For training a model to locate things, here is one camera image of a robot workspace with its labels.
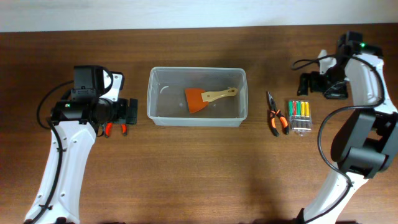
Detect screwdriver set clear case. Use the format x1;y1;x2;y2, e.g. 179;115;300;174
288;100;313;136

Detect orange scraper wooden handle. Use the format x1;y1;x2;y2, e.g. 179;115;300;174
185;88;238;114

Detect orange black needle-nose pliers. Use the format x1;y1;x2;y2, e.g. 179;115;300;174
267;91;289;137

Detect clear plastic container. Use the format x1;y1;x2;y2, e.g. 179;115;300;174
147;67;248;127

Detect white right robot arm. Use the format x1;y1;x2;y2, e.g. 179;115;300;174
293;31;397;223

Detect red handled cutters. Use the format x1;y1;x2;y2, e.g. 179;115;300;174
103;122;128;139

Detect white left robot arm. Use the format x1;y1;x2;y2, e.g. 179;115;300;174
24;65;137;223

